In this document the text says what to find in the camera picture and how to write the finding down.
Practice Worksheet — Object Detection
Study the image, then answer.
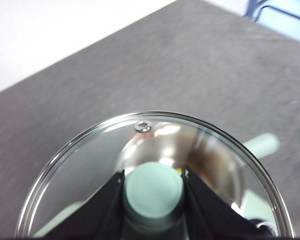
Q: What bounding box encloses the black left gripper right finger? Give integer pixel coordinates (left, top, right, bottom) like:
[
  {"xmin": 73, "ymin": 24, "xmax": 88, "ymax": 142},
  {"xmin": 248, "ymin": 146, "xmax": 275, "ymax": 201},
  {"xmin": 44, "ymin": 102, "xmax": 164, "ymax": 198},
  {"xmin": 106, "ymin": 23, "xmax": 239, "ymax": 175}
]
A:
[{"xmin": 183, "ymin": 169, "xmax": 274, "ymax": 238}]

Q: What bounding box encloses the mint green steamer pot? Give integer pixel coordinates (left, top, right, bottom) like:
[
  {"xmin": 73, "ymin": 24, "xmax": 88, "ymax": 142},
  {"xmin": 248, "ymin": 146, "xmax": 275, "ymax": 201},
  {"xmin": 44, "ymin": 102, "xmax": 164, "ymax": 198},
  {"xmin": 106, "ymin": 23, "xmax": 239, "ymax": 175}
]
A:
[{"xmin": 114, "ymin": 122, "xmax": 281, "ymax": 238}]

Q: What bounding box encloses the mint green breakfast machine base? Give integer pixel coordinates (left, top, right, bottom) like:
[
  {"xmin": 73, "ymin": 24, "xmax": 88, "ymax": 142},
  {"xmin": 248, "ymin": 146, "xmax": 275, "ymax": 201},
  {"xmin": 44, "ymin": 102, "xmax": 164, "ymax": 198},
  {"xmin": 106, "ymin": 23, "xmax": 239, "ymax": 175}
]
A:
[{"xmin": 32, "ymin": 187, "xmax": 278, "ymax": 238}]

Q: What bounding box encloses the metal frame chair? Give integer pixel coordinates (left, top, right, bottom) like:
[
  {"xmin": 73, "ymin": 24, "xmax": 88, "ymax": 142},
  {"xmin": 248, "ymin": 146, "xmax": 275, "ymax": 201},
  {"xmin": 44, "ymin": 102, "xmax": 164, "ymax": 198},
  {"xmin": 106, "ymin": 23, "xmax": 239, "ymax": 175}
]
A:
[{"xmin": 242, "ymin": 0, "xmax": 300, "ymax": 45}]

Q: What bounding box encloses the glass lid with green knob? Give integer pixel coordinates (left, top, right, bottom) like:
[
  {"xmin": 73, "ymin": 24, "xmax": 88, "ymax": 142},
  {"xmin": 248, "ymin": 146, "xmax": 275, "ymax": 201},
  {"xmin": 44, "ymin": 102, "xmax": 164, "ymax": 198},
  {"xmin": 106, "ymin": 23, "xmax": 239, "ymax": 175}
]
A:
[{"xmin": 14, "ymin": 111, "xmax": 295, "ymax": 239}]

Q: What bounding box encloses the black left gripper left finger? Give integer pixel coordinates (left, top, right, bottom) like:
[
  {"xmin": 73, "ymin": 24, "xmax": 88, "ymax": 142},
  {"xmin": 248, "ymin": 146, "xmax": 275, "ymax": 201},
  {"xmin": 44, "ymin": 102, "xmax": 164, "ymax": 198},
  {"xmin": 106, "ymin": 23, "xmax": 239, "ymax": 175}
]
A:
[{"xmin": 42, "ymin": 169, "xmax": 126, "ymax": 238}]

